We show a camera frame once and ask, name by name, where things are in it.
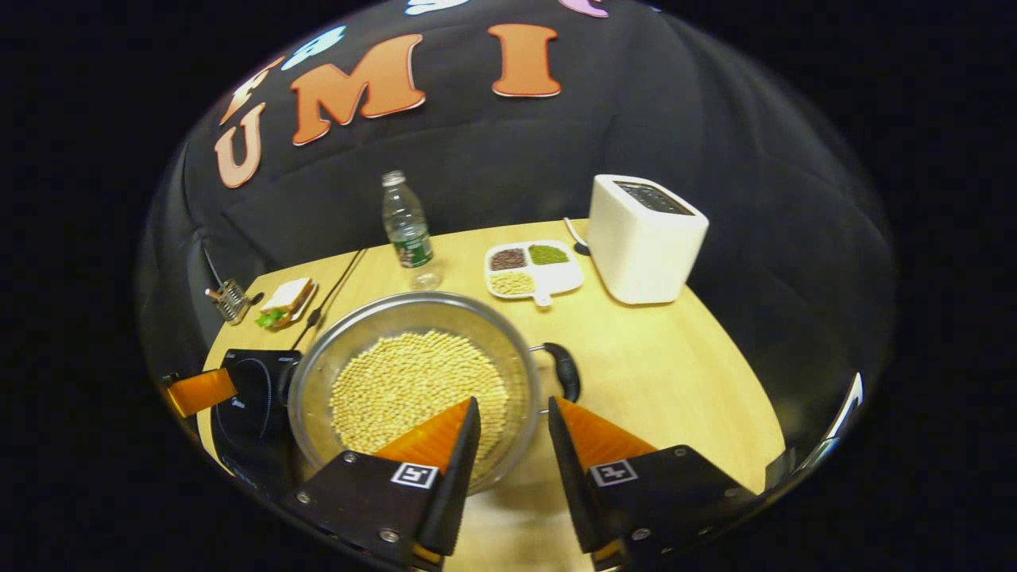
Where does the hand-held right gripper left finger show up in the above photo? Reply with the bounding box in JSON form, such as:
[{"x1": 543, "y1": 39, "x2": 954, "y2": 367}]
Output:
[{"x1": 282, "y1": 397, "x2": 483, "y2": 570}]

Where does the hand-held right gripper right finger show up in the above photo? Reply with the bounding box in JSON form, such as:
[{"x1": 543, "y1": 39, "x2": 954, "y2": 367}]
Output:
[{"x1": 548, "y1": 396, "x2": 756, "y2": 572}]

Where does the black induction cooktop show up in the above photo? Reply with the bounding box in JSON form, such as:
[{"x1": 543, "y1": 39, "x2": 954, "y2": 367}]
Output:
[{"x1": 211, "y1": 348, "x2": 307, "y2": 497}]

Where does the steel pot with soybeans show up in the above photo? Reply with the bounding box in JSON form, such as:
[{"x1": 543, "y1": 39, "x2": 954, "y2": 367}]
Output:
[{"x1": 288, "y1": 291, "x2": 582, "y2": 495}]

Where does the sandwich with lettuce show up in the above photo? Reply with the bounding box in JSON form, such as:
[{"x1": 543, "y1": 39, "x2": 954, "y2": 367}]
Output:
[{"x1": 256, "y1": 277, "x2": 315, "y2": 330}]

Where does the white divided dish with beans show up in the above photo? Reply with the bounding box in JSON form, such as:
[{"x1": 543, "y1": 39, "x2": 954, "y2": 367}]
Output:
[{"x1": 485, "y1": 241, "x2": 585, "y2": 307}]

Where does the white toaster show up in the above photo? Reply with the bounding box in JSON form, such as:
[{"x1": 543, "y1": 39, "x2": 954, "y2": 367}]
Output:
[{"x1": 588, "y1": 174, "x2": 710, "y2": 305}]

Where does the clear plastic water bottle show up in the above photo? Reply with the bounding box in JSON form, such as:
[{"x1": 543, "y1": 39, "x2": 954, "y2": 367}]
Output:
[{"x1": 381, "y1": 170, "x2": 443, "y2": 291}]

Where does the metal wire holder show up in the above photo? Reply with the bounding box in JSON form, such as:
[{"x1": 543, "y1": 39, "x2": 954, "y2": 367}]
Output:
[{"x1": 205, "y1": 278, "x2": 265, "y2": 325}]

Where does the black power cable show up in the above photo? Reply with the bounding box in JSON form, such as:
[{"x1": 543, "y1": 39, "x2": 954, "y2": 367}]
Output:
[{"x1": 292, "y1": 248, "x2": 368, "y2": 350}]

